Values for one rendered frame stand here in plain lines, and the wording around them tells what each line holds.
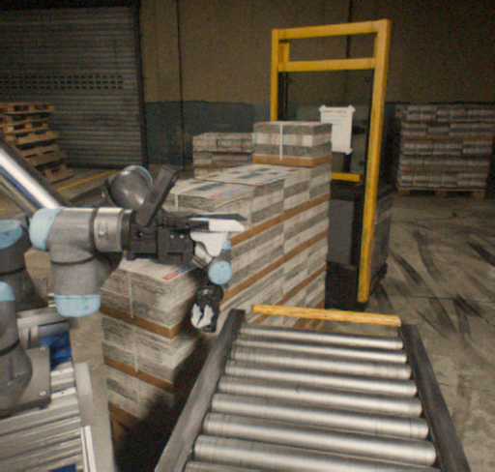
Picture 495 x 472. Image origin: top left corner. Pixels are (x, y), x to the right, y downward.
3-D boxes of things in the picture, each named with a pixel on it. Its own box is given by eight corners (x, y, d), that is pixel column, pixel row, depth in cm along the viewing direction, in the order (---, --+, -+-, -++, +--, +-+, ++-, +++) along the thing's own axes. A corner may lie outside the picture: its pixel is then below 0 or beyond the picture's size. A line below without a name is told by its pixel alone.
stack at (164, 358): (108, 440, 194) (92, 259, 172) (250, 326, 289) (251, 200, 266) (177, 480, 174) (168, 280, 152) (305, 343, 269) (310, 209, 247)
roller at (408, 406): (218, 389, 109) (218, 370, 108) (422, 414, 101) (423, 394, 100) (213, 401, 104) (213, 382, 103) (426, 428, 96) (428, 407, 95)
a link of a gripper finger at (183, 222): (219, 229, 73) (177, 225, 77) (219, 219, 73) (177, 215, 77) (204, 233, 69) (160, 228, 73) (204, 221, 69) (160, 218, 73)
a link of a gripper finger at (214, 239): (245, 257, 71) (197, 251, 76) (245, 221, 70) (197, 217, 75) (235, 261, 69) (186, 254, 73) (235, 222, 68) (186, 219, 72)
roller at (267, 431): (203, 426, 97) (203, 406, 95) (434, 457, 89) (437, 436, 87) (197, 443, 92) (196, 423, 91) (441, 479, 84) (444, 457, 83)
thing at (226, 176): (191, 179, 210) (191, 177, 210) (226, 170, 234) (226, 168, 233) (258, 187, 192) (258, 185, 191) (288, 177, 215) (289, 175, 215)
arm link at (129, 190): (118, 168, 131) (242, 270, 142) (126, 163, 142) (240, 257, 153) (94, 197, 133) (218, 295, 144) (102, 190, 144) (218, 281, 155)
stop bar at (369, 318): (252, 309, 139) (252, 303, 138) (398, 321, 131) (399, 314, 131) (250, 313, 136) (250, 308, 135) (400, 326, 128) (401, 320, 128)
